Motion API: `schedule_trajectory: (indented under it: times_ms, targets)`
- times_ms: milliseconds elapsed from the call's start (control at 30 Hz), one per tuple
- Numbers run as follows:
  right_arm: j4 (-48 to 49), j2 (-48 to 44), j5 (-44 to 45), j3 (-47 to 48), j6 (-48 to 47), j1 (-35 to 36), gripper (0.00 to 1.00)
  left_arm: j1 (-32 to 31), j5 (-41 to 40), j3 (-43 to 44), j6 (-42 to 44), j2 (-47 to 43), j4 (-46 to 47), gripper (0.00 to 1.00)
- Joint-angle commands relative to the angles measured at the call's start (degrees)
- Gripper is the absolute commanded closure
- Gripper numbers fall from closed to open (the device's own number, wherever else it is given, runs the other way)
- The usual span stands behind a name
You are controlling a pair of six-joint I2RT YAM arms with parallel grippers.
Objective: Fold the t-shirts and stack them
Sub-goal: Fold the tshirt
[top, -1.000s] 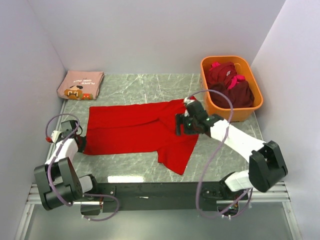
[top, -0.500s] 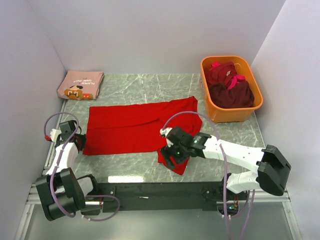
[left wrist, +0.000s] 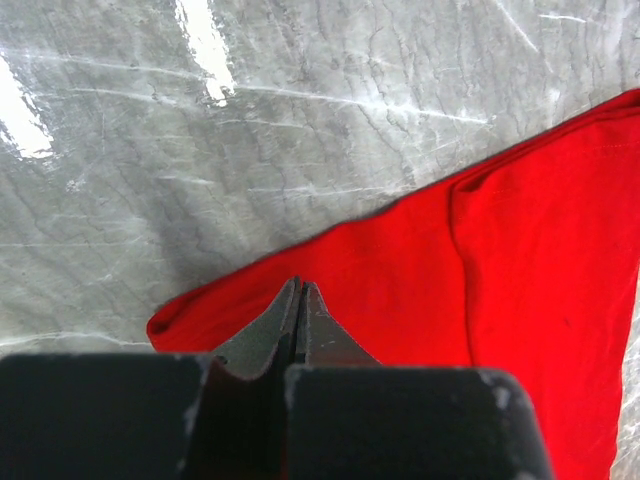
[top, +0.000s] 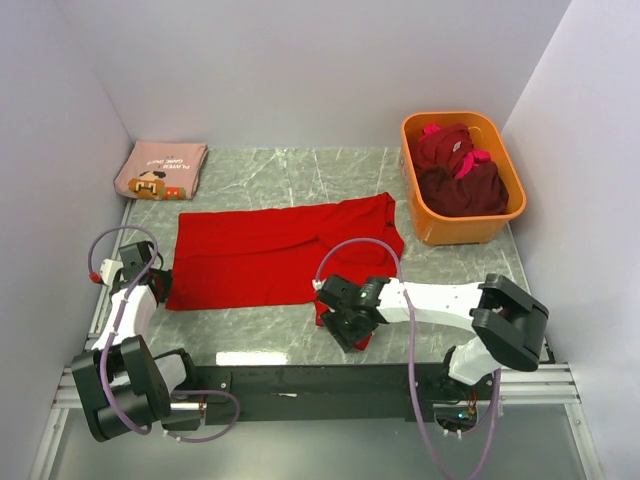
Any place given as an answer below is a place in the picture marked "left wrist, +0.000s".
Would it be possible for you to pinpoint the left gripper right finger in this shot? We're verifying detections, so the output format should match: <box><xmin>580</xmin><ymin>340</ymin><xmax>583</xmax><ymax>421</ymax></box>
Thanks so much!
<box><xmin>295</xmin><ymin>283</ymin><xmax>380</xmax><ymax>367</ymax></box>

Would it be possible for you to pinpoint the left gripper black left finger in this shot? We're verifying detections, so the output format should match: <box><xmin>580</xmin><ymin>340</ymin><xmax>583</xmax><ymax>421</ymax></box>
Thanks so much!
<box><xmin>212</xmin><ymin>277</ymin><xmax>302</xmax><ymax>380</ymax></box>

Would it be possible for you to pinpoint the bright red t-shirt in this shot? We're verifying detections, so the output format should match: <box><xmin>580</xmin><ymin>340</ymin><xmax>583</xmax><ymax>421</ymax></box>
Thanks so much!
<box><xmin>147</xmin><ymin>90</ymin><xmax>639</xmax><ymax>479</ymax></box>

